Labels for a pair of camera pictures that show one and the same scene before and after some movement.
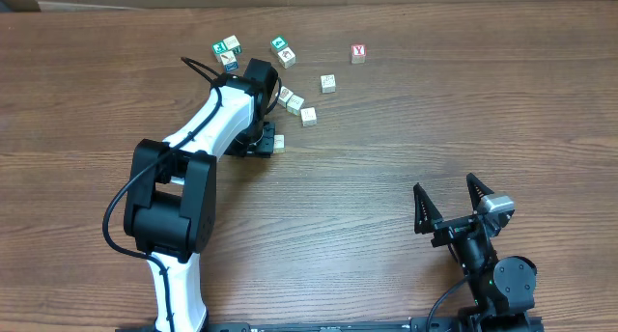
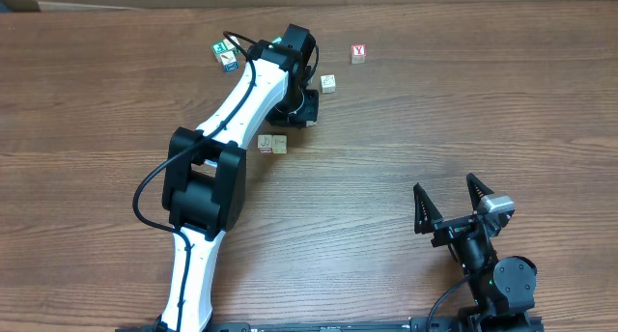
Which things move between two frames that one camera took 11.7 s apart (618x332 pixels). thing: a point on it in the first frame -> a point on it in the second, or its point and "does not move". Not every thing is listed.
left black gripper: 264,145 -> 310,109
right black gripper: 430,220 does not move
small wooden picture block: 279,144 does not move
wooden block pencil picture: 229,61 does not move
